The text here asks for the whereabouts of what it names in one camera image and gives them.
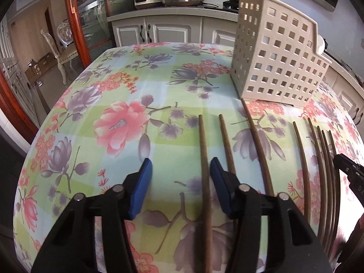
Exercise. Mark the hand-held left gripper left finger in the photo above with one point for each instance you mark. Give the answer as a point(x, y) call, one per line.
point(140, 187)

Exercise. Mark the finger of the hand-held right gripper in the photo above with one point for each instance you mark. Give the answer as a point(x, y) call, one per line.
point(352, 173)

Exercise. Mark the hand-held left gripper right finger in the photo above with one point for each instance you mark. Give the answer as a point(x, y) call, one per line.
point(220, 187)

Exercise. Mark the beige perforated plastic utensil basket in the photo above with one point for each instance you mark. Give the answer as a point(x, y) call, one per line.
point(270, 62)

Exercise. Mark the floral tablecloth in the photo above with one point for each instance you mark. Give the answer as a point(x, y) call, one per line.
point(128, 96)

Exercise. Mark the white ceramic spoon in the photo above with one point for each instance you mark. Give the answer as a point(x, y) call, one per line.
point(321, 44)

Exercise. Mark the ornate white dining chair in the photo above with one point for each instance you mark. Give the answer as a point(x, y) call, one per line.
point(64, 31)
point(61, 55)

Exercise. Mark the stack of cardboard boxes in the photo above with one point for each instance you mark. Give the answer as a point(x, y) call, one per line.
point(39, 65)

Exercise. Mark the red wooden glass door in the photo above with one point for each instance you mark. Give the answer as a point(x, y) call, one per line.
point(96, 20)

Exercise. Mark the black gas stove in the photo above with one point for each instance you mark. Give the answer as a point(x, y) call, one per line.
point(231, 4)

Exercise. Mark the red wooden door frame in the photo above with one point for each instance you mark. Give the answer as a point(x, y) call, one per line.
point(17, 105)

